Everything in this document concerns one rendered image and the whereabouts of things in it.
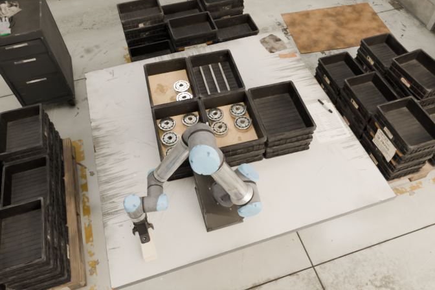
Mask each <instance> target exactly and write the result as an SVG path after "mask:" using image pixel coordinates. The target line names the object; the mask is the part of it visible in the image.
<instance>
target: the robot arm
mask: <svg viewBox="0 0 435 290"><path fill-rule="evenodd" d="M188 156H189V161H190V166H191V167H192V169H193V171H195V172H196V173H198V174H203V175H211V176H212V177H213V178H214V179H215V180H216V182H214V183H213V184H212V193H213V196H214V197H215V199H216V200H217V202H218V203H220V204H221V205H223V206H225V207H231V206H232V205H233V204H235V205H236V206H237V208H238V214H239V215H240V216H242V217H251V216H254V215H256V214H258V213H259V212H260V211H261V210H262V202H261V200H260V196H259V193H258V188H257V186H256V182H258V181H259V180H260V176H259V175H258V172H257V171H256V170H255V169H254V168H253V167H252V166H250V165H249V164H241V165H240V166H238V167H237V168H236V169H235V170H233V169H232V168H231V167H230V166H229V165H228V164H227V163H226V162H225V156H224V154H223V153H222V151H221V150H220V149H219V148H218V146H217V144H216V137H215V134H214V131H213V129H212V128H211V127H210V126H208V125H206V124H204V123H197V124H193V125H191V126H190V127H188V128H187V129H186V130H185V131H184V133H183V134H182V135H181V140H180V141H179V142H178V143H177V144H176V145H175V147H174V148H173V149H172V150H171V152H170V153H169V154H167V156H166V157H165V158H164V159H163V161H162V162H161V163H160V165H158V167H156V168H152V169H151V170H149V172H148V176H147V196H144V197H139V196H137V195H135V194H129V195H127V196H126V197H125V198H124V201H123V205H124V209H125V211H126V212H127V213H128V214H127V216H129V218H130V220H132V222H133V225H134V227H133V228H132V233H133V235H134V236H136V237H138V238H140V242H141V243H142V244H145V243H148V242H150V240H151V239H150V235H149V232H151V233H152V234H153V233H154V226H153V223H151V221H150V220H149V222H148V216H147V213H148V212H160V211H161V210H167V209H168V197H167V195H166V194H164V193H163V184H164V182H165V181H166V180H167V179H168V178H169V177H170V176H171V174H172V173H173V172H174V171H176V169H177V168H178V167H179V166H180V165H181V164H182V163H183V162H184V160H185V159H186V158H187V157H188ZM148 231H149V232H148Z"/></svg>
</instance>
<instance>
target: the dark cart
mask: <svg viewBox="0 0 435 290"><path fill-rule="evenodd" d="M5 1H8V2H11V1H17V2H18V4H19V7H18V8H20V9H22V10H21V11H19V12H18V13H16V14H14V15H13V18H12V21H15V23H14V25H13V27H12V28H11V29H10V32H11V34H8V35H5V36H1V34H0V75H1V76H2V77H3V79H4V81H5V82H6V84H7V85H8V86H9V88H10V90H11V91H12V92H13V94H14V95H15V97H16V98H17V100H18V101H19V103H20V104H21V106H22V107H26V106H31V105H34V104H42V106H47V105H51V104H55V103H59V102H64V101H68V100H69V102H70V103H71V105H72V106H75V103H74V99H75V91H74V78H73V65H72V58H71V55H70V54H69V51H68V49H67V46H66V44H65V42H64V40H63V38H62V36H61V33H60V31H59V28H58V26H57V24H56V22H55V20H54V17H53V15H52V13H51V11H50V8H49V6H48V4H47V2H46V0H0V5H1V4H3V3H5Z"/></svg>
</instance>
